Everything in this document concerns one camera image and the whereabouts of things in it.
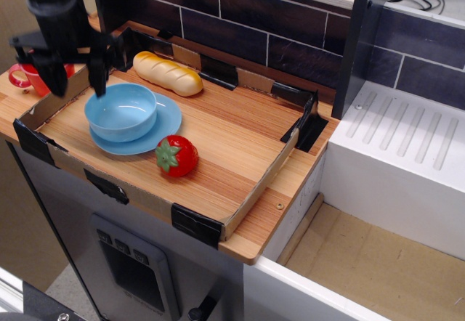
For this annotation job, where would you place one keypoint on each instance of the toy oven front panel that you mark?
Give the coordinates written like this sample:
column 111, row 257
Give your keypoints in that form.
column 140, row 273

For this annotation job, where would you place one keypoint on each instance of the dark grey vertical post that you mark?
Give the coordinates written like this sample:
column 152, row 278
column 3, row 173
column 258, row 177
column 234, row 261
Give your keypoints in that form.
column 363, row 28

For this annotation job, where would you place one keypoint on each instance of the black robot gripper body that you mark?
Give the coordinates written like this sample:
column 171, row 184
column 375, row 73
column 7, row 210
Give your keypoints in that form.
column 65, row 34

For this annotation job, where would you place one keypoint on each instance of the light blue plastic bowl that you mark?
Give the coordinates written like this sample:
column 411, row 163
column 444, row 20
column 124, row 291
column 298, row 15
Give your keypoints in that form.
column 124, row 113

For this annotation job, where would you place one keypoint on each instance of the light blue plastic plate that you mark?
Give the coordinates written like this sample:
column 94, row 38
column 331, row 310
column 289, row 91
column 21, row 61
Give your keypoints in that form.
column 168, row 122

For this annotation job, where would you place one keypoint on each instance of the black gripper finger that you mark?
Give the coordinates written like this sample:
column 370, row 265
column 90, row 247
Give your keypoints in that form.
column 53, row 74
column 98, row 71

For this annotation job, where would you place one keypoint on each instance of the toy bread loaf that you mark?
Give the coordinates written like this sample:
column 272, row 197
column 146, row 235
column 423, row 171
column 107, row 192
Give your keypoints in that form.
column 165, row 73

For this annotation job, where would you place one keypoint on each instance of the cardboard fence with black tape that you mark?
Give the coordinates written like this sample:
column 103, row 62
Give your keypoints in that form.
column 256, row 152

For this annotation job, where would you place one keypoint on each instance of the red toy strawberry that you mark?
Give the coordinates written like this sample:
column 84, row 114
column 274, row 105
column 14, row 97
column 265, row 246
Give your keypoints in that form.
column 176, row 156

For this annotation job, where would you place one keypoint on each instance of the white sink basin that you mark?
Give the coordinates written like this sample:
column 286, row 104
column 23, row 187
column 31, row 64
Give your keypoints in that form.
column 377, row 232

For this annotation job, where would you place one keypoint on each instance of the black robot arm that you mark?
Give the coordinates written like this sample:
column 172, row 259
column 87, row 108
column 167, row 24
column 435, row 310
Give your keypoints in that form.
column 65, row 36

